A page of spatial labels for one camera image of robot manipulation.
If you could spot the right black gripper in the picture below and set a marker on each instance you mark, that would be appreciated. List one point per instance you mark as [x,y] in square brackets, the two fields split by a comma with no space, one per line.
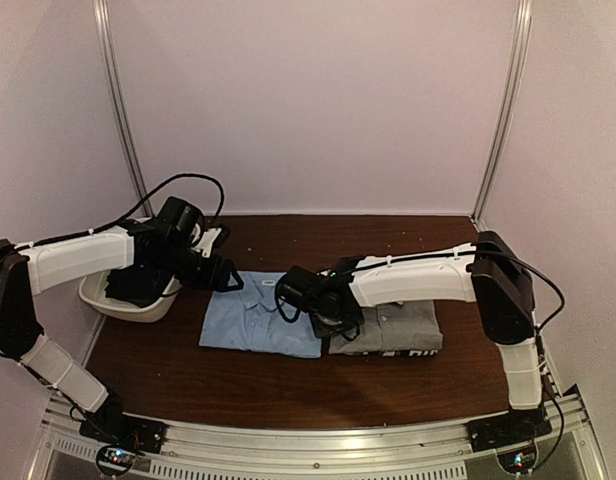
[324,330]

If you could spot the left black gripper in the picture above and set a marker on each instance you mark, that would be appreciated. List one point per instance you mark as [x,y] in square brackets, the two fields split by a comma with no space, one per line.
[212,280]

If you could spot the light blue shirt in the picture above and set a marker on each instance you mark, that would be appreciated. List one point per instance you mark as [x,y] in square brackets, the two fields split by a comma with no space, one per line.
[247,320]

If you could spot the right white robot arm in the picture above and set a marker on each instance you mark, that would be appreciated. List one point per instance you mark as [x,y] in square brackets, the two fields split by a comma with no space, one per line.
[485,272]

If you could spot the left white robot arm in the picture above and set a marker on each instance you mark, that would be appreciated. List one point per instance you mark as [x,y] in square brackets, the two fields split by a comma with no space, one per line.
[29,269]

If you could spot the black shirt in basket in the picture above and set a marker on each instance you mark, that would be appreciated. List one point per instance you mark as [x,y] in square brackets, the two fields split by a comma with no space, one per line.
[140,285]

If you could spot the white plastic basket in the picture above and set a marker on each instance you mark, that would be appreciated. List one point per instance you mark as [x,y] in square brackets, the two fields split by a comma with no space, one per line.
[145,308]

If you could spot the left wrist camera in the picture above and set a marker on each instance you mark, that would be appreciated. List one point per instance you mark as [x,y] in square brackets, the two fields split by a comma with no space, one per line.
[210,240]

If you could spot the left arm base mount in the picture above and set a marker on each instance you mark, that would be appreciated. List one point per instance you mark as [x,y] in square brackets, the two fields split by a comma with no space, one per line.
[112,425]

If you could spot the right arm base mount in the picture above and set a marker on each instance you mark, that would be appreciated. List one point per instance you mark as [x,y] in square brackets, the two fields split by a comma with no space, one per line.
[506,429]

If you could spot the front aluminium rail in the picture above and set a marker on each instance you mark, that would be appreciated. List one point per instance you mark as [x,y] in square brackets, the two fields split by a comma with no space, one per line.
[438,450]

